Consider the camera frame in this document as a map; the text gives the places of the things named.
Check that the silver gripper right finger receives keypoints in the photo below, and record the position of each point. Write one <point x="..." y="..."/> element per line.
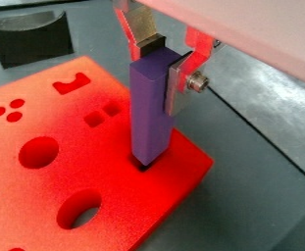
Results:
<point x="184" y="77"/>

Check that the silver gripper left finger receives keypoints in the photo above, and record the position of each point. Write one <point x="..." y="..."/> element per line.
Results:
<point x="135" y="19"/>

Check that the purple rectangular block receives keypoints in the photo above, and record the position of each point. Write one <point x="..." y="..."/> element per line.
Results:
<point x="151" y="125"/>

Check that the red shape sorting board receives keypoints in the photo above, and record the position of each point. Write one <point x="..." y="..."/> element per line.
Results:
<point x="72" y="192"/>

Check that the black curved holder stand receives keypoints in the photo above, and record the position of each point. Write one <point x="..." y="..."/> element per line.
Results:
<point x="33" y="37"/>

